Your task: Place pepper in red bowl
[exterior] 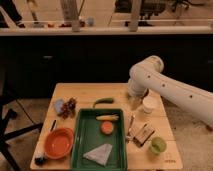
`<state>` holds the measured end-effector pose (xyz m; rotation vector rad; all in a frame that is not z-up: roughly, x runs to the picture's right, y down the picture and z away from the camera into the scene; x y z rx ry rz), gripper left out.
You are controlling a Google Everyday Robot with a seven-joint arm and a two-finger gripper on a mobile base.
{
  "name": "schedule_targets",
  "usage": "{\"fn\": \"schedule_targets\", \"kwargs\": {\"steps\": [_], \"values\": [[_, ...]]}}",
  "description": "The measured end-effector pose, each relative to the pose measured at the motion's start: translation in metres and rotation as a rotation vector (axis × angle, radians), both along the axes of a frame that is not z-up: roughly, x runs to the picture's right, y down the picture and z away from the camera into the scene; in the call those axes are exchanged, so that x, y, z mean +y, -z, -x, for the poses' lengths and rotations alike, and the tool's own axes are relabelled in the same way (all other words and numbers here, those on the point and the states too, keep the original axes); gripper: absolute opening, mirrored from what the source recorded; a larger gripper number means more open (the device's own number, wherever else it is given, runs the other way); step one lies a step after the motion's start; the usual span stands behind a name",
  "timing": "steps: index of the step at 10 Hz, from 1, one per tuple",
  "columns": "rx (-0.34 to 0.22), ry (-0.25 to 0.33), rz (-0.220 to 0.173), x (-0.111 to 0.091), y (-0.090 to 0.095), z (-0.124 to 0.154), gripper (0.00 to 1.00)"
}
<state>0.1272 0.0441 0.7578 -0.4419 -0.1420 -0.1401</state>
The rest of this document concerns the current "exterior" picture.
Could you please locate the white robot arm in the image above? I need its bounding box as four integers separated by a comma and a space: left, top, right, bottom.
128, 55, 213, 128

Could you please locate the green cup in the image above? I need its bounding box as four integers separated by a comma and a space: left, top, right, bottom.
149, 137, 167, 155

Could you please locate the grey folded cloth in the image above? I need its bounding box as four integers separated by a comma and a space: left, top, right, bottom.
83, 144, 113, 166

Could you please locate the brown wooden box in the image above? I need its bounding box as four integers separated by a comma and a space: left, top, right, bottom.
133, 124, 155, 147

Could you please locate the black chair frame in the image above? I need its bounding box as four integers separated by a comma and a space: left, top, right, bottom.
0, 66, 44, 171

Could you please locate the orange round fruit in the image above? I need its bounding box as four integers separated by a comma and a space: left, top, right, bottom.
101, 121, 114, 135

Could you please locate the green plastic tray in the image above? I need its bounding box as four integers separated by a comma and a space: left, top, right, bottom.
71, 109, 127, 171

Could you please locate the white cup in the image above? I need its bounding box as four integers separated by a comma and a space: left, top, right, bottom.
142, 97, 157, 114

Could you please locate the orange red bowl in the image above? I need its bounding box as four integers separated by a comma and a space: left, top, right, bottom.
44, 128, 74, 159

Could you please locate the black marker pen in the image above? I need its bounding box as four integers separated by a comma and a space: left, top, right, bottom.
50, 120, 57, 132

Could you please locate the red grape bunch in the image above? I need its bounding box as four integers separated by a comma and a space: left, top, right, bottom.
61, 98, 77, 118

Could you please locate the black white brush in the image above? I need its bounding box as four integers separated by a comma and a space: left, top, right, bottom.
34, 151, 47, 166

